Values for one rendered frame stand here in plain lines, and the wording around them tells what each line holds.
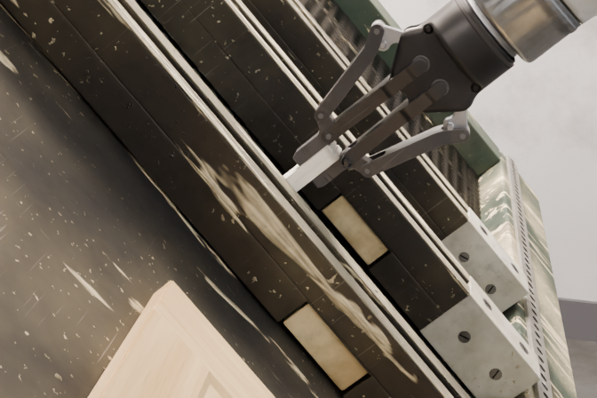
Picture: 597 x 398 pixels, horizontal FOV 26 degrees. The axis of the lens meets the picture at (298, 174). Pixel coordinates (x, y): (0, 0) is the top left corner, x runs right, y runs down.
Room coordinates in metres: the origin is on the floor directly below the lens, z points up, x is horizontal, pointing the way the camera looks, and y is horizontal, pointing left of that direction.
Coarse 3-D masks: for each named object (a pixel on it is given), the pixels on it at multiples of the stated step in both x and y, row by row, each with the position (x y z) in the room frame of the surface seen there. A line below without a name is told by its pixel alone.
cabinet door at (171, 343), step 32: (160, 320) 0.81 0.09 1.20; (192, 320) 0.85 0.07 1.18; (128, 352) 0.74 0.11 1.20; (160, 352) 0.77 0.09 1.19; (192, 352) 0.81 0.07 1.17; (224, 352) 0.85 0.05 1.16; (96, 384) 0.72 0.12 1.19; (128, 384) 0.71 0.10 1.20; (160, 384) 0.74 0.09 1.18; (192, 384) 0.78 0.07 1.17; (224, 384) 0.81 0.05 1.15; (256, 384) 0.85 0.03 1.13
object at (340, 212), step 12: (336, 204) 1.33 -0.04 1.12; (348, 204) 1.32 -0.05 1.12; (336, 216) 1.33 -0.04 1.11; (348, 216) 1.32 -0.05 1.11; (360, 216) 1.32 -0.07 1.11; (348, 228) 1.32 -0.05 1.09; (360, 228) 1.32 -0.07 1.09; (348, 240) 1.32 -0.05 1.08; (360, 240) 1.32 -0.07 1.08; (372, 240) 1.32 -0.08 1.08; (360, 252) 1.32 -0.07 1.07; (372, 252) 1.32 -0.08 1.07; (384, 252) 1.32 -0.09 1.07
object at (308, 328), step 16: (304, 304) 1.01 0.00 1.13; (288, 320) 1.01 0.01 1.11; (304, 320) 1.01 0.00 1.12; (320, 320) 1.01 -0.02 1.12; (304, 336) 1.01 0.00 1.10; (320, 336) 1.01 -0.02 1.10; (336, 336) 1.01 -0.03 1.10; (320, 352) 1.01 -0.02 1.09; (336, 352) 1.01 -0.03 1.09; (336, 368) 1.01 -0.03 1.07; (352, 368) 1.01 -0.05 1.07; (336, 384) 1.01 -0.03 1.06
